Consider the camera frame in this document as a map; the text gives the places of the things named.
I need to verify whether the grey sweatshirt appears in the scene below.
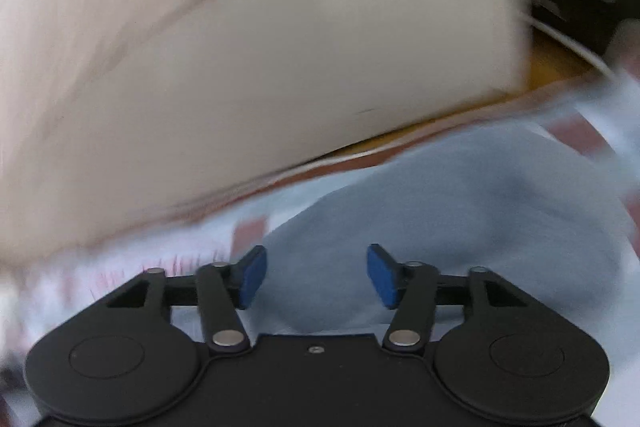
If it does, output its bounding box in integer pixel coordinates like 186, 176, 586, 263
250, 127, 639, 341

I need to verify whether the white cable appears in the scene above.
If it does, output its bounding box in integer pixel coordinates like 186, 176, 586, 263
524, 13, 622, 84

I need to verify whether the patterned floor rug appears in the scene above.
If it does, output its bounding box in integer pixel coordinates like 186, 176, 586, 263
1, 70, 639, 426

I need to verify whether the beige sofa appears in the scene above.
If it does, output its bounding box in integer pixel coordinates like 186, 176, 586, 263
1, 0, 527, 265

